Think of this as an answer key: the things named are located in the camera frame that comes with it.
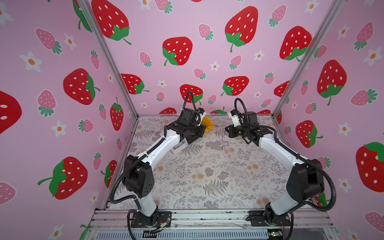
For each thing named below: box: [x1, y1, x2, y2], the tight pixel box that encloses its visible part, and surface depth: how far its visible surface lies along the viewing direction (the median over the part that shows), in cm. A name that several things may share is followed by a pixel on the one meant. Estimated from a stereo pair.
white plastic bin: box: [171, 138, 188, 155], surface depth 100 cm
